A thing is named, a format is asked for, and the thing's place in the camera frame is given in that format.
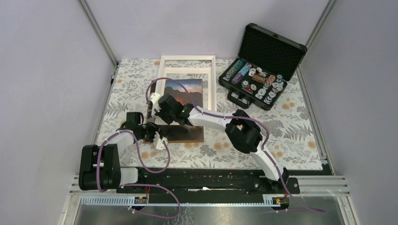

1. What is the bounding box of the sunset landscape photo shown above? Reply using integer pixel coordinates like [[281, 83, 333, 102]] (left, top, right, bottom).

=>
[[148, 77, 198, 126]]

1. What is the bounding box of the white picture frame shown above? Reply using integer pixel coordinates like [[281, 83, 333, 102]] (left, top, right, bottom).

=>
[[155, 55, 217, 111]]

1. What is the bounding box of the white photo mat border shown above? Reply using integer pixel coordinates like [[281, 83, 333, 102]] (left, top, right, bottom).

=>
[[156, 67, 217, 110]]

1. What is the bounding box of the brown frame backing board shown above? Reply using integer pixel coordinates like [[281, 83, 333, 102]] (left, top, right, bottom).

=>
[[158, 125, 204, 143]]

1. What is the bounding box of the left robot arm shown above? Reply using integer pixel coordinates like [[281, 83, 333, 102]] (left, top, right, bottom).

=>
[[78, 112, 164, 192]]

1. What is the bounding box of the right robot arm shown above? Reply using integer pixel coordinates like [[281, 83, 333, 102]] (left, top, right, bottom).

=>
[[149, 93, 289, 193]]

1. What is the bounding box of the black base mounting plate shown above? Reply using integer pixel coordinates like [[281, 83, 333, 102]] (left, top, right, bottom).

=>
[[85, 166, 332, 204]]

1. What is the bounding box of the black poker chip case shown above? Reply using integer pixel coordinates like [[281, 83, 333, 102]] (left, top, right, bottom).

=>
[[218, 23, 307, 111]]

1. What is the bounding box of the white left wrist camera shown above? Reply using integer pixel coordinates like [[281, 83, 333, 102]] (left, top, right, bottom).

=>
[[153, 131, 168, 150]]

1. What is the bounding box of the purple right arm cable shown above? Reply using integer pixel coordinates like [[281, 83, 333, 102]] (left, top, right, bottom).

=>
[[145, 77, 327, 214]]

